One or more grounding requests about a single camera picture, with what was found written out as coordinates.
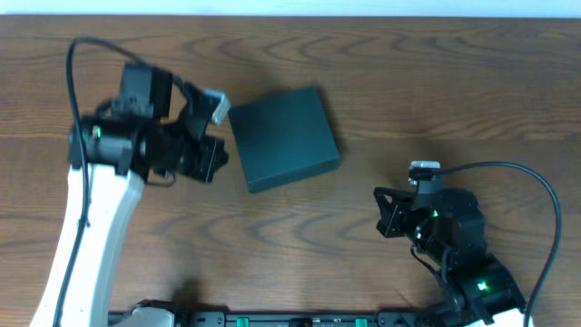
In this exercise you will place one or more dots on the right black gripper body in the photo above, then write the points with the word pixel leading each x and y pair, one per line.
pixel 406 213

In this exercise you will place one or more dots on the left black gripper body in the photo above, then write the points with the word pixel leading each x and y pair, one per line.
pixel 200 158

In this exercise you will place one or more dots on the black gift box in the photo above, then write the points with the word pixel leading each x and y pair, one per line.
pixel 284 138

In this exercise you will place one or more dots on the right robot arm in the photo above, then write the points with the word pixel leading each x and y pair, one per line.
pixel 477 288

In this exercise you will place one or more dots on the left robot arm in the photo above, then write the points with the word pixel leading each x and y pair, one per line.
pixel 156 124

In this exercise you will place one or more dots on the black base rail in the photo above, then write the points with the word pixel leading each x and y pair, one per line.
pixel 202 315

